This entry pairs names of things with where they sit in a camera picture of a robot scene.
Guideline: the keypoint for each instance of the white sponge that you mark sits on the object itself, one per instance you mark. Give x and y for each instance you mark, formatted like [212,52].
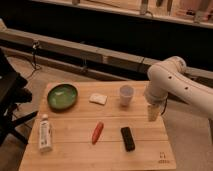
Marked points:
[98,98]

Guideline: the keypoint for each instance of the black rectangular remote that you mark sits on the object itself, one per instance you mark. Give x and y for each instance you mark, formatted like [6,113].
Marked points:
[128,139]

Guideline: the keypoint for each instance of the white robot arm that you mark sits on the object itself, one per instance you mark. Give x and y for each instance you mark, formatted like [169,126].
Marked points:
[167,76]

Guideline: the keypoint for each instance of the white tube bottle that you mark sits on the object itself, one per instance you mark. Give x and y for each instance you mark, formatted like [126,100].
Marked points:
[45,134]

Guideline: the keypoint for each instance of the white paper cup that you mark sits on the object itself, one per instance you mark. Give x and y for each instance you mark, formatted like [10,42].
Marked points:
[126,93]

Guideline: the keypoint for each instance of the black chair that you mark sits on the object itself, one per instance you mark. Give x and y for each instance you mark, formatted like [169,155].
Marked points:
[12,92]

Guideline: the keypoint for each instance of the orange carrot toy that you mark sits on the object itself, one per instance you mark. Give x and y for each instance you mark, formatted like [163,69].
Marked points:
[97,132]

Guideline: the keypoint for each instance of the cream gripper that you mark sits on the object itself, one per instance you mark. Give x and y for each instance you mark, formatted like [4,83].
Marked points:
[153,112]

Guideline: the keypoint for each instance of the green ceramic bowl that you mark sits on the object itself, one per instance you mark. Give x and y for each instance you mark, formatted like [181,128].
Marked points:
[62,97]

